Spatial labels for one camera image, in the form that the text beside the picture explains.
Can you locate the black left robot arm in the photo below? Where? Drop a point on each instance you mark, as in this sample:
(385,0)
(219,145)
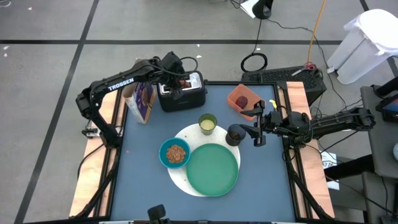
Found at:
(119,83)

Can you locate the yellow tape tag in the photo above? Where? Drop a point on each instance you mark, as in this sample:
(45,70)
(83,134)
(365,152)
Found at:
(273,103)

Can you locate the white paper sheet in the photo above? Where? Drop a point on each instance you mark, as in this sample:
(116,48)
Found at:
(248,7)

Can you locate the white woven round placemat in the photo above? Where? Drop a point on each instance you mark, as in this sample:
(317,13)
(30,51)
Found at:
(192,137)

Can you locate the black tablet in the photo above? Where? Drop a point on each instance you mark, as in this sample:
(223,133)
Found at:
(390,107)

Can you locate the brown bagel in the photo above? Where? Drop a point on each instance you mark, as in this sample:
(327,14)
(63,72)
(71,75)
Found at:
(186,84)

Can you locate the green round plate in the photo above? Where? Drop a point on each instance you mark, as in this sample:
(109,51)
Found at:
(213,169)

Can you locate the black mesh cup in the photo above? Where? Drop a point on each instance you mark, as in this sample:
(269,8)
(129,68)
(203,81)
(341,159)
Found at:
(229,141)

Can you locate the orange plastic bin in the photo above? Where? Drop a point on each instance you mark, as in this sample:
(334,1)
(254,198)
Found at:
(236,91)

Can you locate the brown cereal flakes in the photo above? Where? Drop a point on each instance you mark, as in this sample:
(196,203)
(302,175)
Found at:
(176,154)

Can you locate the light wooden side board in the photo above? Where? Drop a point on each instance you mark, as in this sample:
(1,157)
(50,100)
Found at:
(93,174)
(298,93)

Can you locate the black perforated computer case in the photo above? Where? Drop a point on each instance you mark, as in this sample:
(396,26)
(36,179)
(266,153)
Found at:
(280,76)

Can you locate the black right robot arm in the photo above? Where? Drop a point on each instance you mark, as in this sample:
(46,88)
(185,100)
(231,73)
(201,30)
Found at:
(335,123)

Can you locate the black rounded object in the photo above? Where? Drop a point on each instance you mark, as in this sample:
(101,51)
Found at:
(156,213)

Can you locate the grey side cabinet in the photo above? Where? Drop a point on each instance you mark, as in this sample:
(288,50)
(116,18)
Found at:
(379,149)

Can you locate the black rounded floor stand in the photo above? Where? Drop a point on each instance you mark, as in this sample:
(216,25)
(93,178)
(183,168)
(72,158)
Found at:
(263,9)

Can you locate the black table frame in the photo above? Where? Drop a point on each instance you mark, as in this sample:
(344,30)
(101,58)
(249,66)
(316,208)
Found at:
(217,82)

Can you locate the white power adapter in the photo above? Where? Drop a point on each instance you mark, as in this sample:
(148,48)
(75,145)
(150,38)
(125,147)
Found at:
(330,70)

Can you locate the dark red apple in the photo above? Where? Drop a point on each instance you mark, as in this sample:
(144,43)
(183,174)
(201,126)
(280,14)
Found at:
(241,102)

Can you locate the black two-slot toaster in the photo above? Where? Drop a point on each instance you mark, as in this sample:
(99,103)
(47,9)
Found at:
(186,101)

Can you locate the purple cereal box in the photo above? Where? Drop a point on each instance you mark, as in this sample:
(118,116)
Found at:
(140,102)

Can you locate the white trash bin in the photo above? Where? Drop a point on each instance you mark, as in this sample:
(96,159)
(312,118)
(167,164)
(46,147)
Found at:
(363,46)

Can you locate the white printed floor paper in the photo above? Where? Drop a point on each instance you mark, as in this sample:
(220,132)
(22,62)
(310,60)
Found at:
(329,157)

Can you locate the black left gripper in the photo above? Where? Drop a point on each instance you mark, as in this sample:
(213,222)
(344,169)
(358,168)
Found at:
(171,65)

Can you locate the teal blue bowl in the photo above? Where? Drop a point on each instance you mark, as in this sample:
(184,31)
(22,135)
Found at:
(163,146)

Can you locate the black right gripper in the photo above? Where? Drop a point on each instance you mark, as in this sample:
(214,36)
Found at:
(276,123)

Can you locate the green glass cup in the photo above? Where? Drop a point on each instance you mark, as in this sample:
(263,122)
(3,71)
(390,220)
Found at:
(207,124)

